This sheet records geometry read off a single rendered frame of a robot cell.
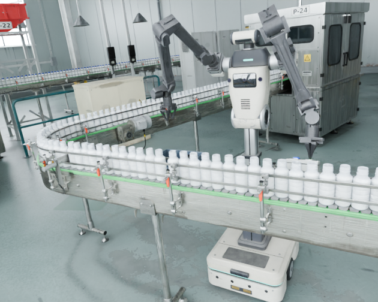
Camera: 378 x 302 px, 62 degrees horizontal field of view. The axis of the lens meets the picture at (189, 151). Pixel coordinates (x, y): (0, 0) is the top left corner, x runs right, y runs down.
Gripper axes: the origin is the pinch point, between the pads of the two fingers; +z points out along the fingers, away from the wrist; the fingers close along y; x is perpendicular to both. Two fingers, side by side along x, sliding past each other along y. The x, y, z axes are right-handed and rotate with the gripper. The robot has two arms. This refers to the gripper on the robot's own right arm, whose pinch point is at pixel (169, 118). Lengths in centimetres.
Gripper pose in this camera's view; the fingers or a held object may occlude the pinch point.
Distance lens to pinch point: 203.8
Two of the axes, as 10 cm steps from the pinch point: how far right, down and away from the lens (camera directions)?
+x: 8.6, 0.9, -5.0
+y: -5.0, 3.4, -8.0
